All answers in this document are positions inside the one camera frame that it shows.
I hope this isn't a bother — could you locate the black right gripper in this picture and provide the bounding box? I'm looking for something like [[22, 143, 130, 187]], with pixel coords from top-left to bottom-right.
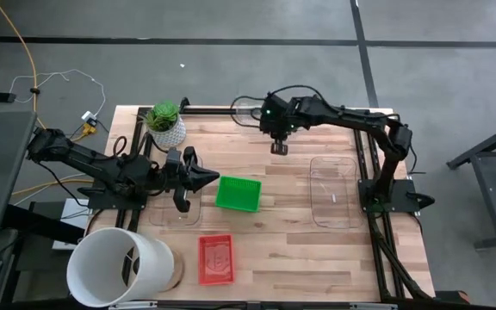
[[259, 92, 295, 156]]

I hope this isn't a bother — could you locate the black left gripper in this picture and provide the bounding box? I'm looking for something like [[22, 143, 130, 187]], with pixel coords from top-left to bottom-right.
[[164, 146, 220, 214]]

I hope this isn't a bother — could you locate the green plastic mesh basket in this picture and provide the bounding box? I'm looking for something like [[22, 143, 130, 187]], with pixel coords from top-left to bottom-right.
[[214, 175, 263, 214]]

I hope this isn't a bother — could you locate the white lamp shade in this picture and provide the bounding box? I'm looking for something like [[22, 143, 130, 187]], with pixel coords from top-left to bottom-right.
[[65, 226, 176, 308]]

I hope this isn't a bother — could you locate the green succulent in white pot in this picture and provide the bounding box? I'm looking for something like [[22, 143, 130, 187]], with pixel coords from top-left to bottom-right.
[[138, 101, 188, 148]]

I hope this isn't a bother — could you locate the round wooden lamp base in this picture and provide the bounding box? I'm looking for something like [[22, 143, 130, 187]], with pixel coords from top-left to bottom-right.
[[161, 249, 186, 292]]

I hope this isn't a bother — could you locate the white flat box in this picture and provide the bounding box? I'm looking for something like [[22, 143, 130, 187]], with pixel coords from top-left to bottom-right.
[[52, 197, 92, 251]]

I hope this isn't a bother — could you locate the black metal beam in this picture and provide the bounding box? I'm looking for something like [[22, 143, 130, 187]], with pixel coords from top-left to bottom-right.
[[2, 201, 86, 245]]

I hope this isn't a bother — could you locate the black aluminium rail frame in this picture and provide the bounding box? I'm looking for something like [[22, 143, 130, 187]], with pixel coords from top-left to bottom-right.
[[116, 105, 437, 302]]

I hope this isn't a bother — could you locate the silver metal bracket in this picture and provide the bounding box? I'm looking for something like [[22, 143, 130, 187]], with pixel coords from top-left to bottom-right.
[[108, 301, 158, 310], [349, 302, 399, 310]]

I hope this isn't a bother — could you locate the thin white cable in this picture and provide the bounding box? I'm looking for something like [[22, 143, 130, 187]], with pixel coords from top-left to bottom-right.
[[9, 68, 107, 120]]

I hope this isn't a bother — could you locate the yellow cable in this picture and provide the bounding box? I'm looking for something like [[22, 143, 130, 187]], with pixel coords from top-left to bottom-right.
[[0, 0, 98, 197]]

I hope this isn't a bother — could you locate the black metal desk frame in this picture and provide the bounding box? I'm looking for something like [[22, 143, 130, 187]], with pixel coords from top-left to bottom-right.
[[445, 115, 496, 251]]

